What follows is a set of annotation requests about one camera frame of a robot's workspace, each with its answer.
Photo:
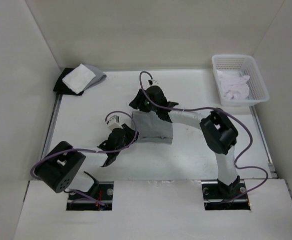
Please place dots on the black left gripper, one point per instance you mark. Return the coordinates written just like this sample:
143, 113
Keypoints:
129, 133

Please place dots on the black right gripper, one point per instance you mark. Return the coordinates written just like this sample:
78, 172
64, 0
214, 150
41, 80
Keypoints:
135, 103

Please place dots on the grey tank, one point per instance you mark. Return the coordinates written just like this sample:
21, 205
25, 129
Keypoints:
152, 129
99, 76

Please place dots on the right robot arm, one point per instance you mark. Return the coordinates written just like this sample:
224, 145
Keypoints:
218, 131

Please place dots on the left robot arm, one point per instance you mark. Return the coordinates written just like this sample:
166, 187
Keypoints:
60, 166

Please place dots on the folded grey tank top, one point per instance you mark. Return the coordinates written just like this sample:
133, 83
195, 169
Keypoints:
99, 76

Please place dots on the folded white tank top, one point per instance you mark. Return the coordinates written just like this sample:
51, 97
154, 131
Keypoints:
78, 79

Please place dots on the folded black tank top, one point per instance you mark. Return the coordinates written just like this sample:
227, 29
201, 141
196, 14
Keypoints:
60, 88

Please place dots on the white tank top in basket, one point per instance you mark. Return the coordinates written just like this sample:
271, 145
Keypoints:
233, 87

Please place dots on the white plastic basket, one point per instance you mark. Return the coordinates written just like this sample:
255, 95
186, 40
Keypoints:
240, 65

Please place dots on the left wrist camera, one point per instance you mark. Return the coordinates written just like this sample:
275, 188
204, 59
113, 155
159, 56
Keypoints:
113, 123

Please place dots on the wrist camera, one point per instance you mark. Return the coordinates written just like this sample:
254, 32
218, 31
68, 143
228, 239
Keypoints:
113, 123
153, 82

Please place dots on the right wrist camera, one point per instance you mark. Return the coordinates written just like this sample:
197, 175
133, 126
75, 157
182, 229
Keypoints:
153, 82

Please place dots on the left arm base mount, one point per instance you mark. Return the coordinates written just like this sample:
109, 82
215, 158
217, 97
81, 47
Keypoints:
98, 198

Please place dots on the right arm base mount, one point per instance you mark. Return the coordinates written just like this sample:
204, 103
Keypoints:
215, 200

